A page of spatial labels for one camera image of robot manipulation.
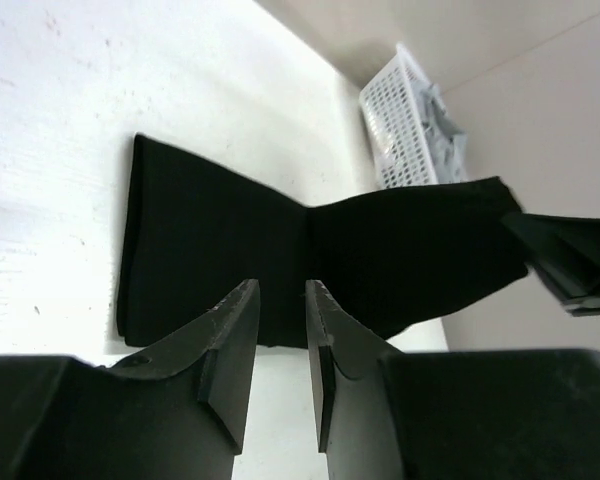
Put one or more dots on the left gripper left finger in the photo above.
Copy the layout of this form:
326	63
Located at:
174	410

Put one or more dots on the white plastic laundry basket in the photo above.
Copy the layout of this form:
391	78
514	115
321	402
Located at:
389	104

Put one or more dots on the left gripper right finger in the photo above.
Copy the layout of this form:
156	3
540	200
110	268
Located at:
354	425

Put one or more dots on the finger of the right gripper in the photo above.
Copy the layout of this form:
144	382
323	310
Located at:
533	229

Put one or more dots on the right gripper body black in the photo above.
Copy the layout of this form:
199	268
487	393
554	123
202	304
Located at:
585	280

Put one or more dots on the black tank top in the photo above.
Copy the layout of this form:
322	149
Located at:
390	258

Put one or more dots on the crumpled grey tank top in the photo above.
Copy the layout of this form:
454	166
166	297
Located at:
445	139

